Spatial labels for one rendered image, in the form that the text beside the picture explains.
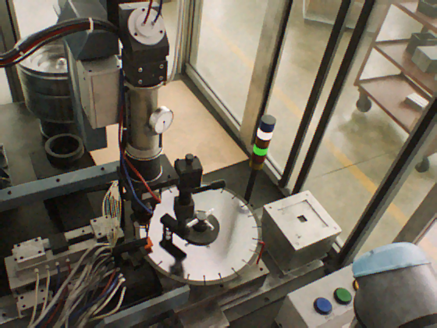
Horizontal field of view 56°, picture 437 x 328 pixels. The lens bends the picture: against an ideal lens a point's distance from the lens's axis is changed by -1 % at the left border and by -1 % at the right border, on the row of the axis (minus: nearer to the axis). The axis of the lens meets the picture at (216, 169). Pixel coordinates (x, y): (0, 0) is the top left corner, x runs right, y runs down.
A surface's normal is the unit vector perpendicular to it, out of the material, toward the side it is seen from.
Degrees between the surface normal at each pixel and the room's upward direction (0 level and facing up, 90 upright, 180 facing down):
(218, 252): 0
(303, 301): 0
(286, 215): 0
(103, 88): 90
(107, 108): 90
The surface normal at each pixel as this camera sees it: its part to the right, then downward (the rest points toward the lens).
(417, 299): -0.29, -0.62
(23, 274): 0.46, 0.67
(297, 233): 0.13, -0.70
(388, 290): -0.71, -0.39
